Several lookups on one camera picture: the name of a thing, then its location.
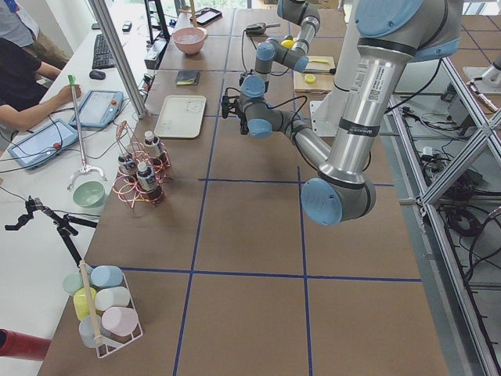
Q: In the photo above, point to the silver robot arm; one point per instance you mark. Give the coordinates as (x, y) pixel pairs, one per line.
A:
(293, 54)
(391, 35)

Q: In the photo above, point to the cream bear tray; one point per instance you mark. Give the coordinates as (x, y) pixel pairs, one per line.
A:
(180, 117)

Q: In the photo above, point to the tea bottle two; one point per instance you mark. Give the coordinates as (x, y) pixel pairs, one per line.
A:
(153, 147)

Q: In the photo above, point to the tea bottle three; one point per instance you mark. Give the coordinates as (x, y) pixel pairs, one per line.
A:
(148, 182)

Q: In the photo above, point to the lemon half slice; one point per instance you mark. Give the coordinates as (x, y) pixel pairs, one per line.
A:
(310, 79)

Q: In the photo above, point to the tea bottle one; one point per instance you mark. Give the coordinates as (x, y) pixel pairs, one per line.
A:
(127, 166)

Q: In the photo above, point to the wooden cutting board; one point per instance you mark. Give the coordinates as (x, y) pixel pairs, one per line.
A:
(324, 80)

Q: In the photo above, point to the grey folded cloth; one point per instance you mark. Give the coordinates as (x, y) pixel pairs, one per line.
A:
(187, 78)

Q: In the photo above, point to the yellow lemon upper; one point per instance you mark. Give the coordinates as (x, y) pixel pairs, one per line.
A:
(287, 43)

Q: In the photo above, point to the steel ice scoop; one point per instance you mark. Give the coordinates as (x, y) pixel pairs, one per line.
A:
(260, 28)

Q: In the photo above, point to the pink bowl of ice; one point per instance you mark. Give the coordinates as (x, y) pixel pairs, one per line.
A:
(190, 40)

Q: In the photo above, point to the green bowl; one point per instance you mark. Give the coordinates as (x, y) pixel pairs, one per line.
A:
(90, 194)

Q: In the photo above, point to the long reacher grabber stick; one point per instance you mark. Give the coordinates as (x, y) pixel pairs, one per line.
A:
(85, 167)

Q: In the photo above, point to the blue teach pendant far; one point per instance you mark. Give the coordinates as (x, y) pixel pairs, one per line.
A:
(99, 108)

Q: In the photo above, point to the blue teach pendant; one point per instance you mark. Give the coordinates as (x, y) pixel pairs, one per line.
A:
(44, 144)
(99, 108)

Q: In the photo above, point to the white cup rack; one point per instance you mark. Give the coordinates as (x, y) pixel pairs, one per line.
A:
(104, 307)

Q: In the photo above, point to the black computer mouse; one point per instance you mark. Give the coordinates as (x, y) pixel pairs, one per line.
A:
(97, 75)

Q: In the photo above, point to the wooden stand with base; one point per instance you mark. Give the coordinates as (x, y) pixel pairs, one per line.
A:
(191, 10)

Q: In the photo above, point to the black keyboard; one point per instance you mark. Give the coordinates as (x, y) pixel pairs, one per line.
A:
(102, 57)

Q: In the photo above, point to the blue teach pendant near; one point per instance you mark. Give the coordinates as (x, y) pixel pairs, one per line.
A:
(44, 144)

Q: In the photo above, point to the seated person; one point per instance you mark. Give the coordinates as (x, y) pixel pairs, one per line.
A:
(21, 104)

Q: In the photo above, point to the red bottle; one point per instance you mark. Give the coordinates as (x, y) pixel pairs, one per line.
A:
(23, 346)

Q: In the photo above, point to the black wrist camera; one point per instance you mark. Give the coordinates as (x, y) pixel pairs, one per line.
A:
(244, 75)
(229, 103)

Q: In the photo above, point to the copper wire bottle rack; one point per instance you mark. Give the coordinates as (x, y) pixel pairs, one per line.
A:
(131, 193)

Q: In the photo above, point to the aluminium frame post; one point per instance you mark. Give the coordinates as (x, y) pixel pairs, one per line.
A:
(104, 19)

